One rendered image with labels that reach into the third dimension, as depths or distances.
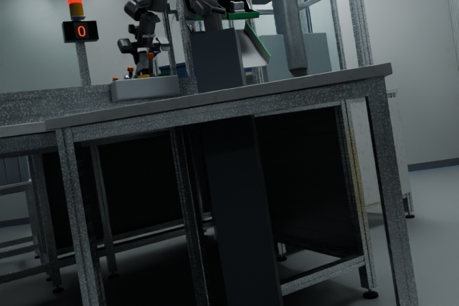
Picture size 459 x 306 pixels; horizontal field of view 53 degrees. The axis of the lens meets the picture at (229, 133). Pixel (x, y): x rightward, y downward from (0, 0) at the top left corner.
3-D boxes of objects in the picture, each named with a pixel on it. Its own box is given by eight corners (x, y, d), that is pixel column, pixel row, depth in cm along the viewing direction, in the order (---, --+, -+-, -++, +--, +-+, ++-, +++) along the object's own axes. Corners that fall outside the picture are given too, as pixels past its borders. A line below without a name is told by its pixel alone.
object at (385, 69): (393, 73, 110) (391, 61, 110) (45, 130, 121) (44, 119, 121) (351, 91, 180) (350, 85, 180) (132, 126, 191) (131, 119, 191)
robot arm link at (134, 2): (167, 2, 160) (147, -14, 165) (151, -2, 153) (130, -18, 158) (155, 31, 164) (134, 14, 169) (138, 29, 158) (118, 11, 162)
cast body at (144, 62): (154, 67, 169) (150, 49, 169) (142, 68, 167) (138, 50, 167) (146, 72, 176) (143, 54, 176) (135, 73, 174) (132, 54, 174)
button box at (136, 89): (180, 93, 150) (177, 74, 149) (117, 99, 140) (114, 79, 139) (173, 95, 156) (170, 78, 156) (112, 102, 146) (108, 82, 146)
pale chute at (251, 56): (269, 65, 184) (271, 56, 181) (238, 69, 180) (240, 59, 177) (244, 29, 202) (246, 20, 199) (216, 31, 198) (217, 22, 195)
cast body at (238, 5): (245, 18, 184) (245, -1, 181) (235, 18, 182) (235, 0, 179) (238, 14, 191) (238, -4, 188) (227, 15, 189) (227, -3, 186)
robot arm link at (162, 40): (174, 31, 165) (168, 22, 169) (123, 33, 156) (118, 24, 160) (170, 50, 171) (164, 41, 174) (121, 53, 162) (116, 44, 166)
